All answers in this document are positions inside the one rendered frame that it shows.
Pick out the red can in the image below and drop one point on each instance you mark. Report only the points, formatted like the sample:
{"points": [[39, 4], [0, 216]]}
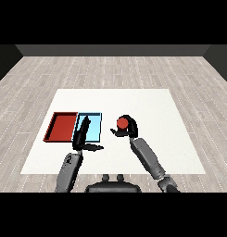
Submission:
{"points": [[122, 123]]}

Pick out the red open box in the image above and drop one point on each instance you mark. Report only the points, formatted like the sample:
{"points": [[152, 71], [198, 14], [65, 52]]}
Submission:
{"points": [[60, 127]]}

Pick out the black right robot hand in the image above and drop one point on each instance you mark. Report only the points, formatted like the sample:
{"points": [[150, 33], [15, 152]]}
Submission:
{"points": [[132, 128]]}

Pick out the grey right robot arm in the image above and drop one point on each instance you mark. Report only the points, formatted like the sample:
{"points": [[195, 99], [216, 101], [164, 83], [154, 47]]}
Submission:
{"points": [[148, 159]]}

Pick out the light blue open box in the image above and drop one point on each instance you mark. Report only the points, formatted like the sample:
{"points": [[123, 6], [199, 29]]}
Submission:
{"points": [[92, 128]]}

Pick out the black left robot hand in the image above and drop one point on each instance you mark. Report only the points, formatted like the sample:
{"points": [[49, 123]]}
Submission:
{"points": [[80, 135]]}

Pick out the dark grey robot body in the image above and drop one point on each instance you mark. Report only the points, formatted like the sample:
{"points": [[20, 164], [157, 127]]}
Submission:
{"points": [[113, 186]]}

